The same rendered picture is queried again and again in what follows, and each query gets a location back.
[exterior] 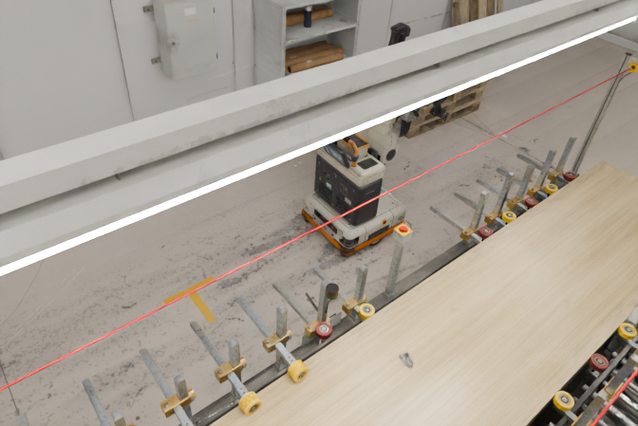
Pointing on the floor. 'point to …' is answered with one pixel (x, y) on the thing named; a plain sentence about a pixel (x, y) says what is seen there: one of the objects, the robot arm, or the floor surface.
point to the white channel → (282, 105)
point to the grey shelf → (270, 58)
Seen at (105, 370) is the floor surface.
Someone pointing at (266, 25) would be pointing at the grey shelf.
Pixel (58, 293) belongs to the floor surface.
